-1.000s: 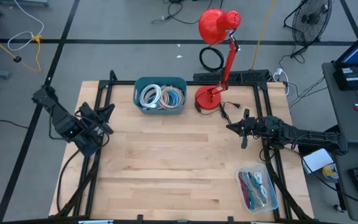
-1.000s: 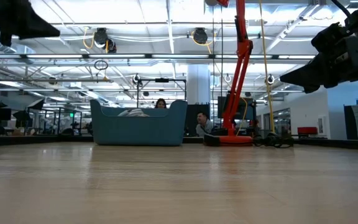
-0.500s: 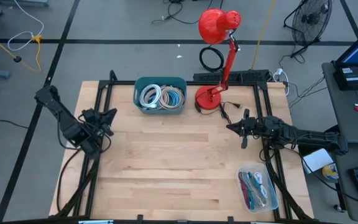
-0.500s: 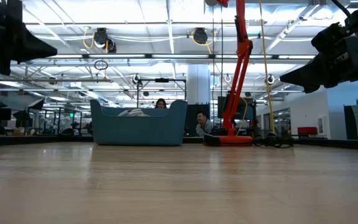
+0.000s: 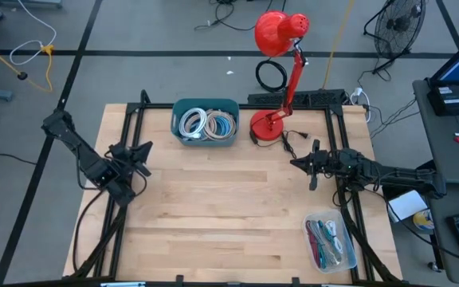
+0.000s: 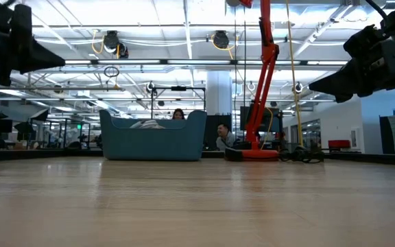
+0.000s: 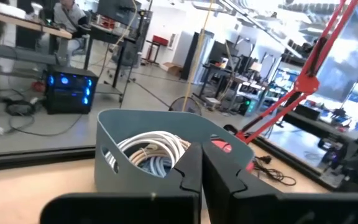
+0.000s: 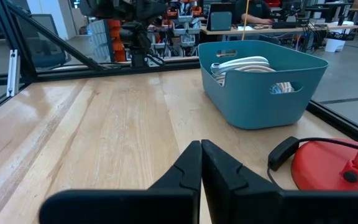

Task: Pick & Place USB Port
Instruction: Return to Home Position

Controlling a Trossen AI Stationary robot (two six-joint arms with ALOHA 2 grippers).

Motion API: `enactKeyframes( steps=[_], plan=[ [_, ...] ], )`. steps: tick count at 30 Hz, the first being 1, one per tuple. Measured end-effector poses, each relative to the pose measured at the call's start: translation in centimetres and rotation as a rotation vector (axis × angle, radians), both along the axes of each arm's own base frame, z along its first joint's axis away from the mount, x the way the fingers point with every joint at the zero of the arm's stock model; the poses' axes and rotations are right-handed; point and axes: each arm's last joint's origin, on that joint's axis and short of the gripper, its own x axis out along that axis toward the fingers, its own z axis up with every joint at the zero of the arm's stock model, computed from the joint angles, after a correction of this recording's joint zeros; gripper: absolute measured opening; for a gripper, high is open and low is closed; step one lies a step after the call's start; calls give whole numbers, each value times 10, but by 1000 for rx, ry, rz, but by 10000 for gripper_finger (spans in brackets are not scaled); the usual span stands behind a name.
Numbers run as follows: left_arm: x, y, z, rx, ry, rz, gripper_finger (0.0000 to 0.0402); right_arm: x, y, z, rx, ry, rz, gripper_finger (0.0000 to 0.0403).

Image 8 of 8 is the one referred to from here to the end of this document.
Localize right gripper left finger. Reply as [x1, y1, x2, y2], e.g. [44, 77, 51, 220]
[149, 140, 203, 224]

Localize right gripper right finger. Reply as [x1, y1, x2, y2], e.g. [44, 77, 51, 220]
[201, 139, 282, 224]

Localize beige thick cable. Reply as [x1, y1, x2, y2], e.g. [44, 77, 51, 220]
[218, 65, 294, 94]

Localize white braided cable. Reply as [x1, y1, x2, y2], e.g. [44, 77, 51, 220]
[210, 55, 272, 77]

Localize teal plastic bin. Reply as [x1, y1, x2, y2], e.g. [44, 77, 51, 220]
[197, 39, 329, 130]

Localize red desk lamp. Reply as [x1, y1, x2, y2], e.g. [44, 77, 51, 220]
[290, 108, 358, 191]

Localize orange storage bins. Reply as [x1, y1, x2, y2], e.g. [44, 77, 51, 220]
[107, 18, 127, 62]

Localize wooden work table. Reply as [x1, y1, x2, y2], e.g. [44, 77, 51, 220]
[200, 23, 358, 35]

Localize white bucket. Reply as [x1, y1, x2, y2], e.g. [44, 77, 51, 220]
[324, 37, 346, 53]

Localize person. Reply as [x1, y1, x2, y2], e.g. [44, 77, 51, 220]
[233, 0, 275, 26]

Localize grey office chair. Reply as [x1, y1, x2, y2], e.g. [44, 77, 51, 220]
[31, 14, 71, 68]

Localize black lamp power cord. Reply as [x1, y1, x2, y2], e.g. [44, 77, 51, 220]
[266, 136, 358, 187]

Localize yellow hanging cord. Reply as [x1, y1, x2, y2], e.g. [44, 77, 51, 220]
[242, 0, 250, 41]

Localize silver angle bracket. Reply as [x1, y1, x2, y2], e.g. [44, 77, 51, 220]
[6, 49, 21, 97]

